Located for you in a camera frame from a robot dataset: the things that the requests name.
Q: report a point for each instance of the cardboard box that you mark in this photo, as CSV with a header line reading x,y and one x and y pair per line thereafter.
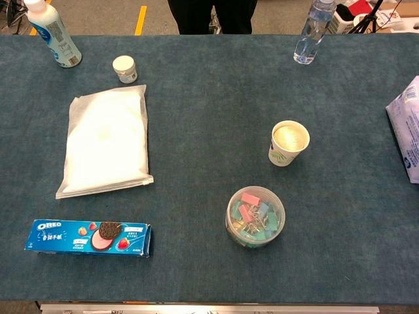
x,y
404,10

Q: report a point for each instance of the white plastic zip bag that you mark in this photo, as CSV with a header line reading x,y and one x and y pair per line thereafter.
x,y
104,144

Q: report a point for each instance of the dark teal table mat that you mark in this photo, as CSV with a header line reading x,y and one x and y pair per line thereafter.
x,y
209,183

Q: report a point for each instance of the blue Oreo cookie box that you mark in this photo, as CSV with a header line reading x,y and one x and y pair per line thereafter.
x,y
65,240

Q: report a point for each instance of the white blue printed package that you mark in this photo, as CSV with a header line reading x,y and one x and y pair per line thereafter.
x,y
407,127

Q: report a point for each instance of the small white lidded jar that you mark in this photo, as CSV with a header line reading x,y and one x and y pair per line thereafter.
x,y
125,69

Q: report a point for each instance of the clear plastic water bottle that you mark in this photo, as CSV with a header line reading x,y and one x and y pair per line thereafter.
x,y
312,31

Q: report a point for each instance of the aluminium table edge rail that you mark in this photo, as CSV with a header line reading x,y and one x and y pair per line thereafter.
x,y
209,309

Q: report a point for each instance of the clear tub of binder clips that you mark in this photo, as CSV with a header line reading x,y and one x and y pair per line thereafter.
x,y
255,217

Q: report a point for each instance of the white plastic basket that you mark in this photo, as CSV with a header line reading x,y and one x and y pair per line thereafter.
x,y
343,21

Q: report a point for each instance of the white and blue lotion bottle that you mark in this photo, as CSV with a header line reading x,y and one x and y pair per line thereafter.
x,y
54,36

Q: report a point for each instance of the black tripod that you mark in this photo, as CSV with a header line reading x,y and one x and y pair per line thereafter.
x,y
365,21

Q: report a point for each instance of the person in black trousers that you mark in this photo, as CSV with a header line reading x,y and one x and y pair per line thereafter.
x,y
214,16

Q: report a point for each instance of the paper cup with leaf print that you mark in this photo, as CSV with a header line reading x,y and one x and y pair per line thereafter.
x,y
288,144

